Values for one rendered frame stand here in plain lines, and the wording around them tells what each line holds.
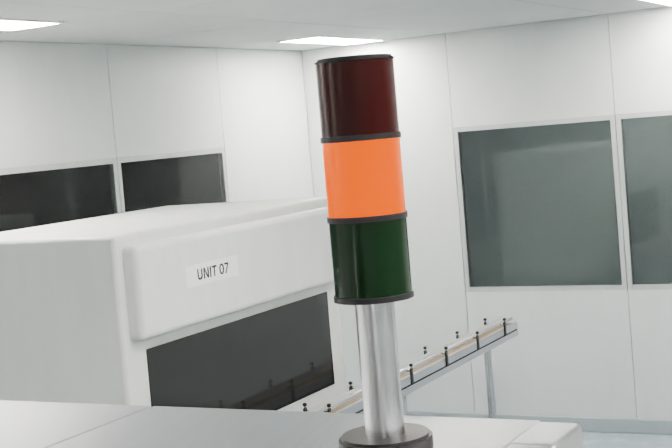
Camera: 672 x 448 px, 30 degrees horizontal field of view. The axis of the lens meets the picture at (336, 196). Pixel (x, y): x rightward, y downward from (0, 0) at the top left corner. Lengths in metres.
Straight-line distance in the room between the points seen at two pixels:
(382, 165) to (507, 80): 8.44
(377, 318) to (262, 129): 8.54
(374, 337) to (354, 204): 0.09
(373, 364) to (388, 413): 0.03
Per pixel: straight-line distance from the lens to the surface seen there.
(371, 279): 0.77
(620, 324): 9.11
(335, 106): 0.77
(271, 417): 0.94
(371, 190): 0.76
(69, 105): 7.57
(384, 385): 0.79
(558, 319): 9.23
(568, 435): 0.83
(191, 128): 8.54
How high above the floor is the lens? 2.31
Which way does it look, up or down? 3 degrees down
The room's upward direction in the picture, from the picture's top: 5 degrees counter-clockwise
